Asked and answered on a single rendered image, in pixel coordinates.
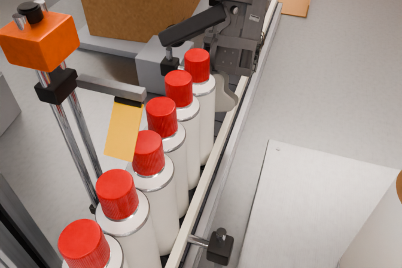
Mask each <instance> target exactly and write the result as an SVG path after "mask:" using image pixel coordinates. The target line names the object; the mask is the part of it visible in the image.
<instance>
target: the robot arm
mask: <svg viewBox="0 0 402 268"><path fill-rule="evenodd" d="M216 1H221V2H224V3H223V4H222V3H219V4H217V5H215V6H213V7H211V8H208V9H207V10H205V11H202V12H201V13H199V14H196V15H195V16H192V17H190V18H188V19H186V20H184V21H182V22H180V23H178V24H173V25H170V26H168V27H167V28H166V29H165V30H163V31H161V32H159V34H158V37H159V40H160V42H161V45H162V46H163V47H180V46H182V45H183V44H184V43H185V42H186V41H188V40H190V39H192V38H194V37H196V36H198V35H200V34H203V33H205V35H206V36H204V38H203V41H202V46H201V48H202V49H204V50H206V51H207V52H208V53H209V55H210V64H209V72H210V74H211V75H212V76H213V77H214V78H215V80H216V89H215V112H229V111H231V110H233V108H234V107H235V106H236V105H237V104H238V102H239V98H238V96H237V95H236V94H235V93H233V92H232V91H231V90H230V89H229V87H228V85H229V76H228V74H230V75H235V76H240V75H241V76H245V77H251V75H252V74H253V73H255V72H256V71H257V67H258V60H259V56H260V53H261V52H260V51H261V47H262V46H263V45H264V39H265V36H264V32H263V31H262V30H263V25H264V19H265V15H266V11H267V10H268V6H269V1H268V0H216ZM236 7H238V12H237V14H234V12H233V10H234V9H235V8H236ZM262 33H263V36H262ZM261 36H262V38H261ZM262 43H263V45H262Z"/></svg>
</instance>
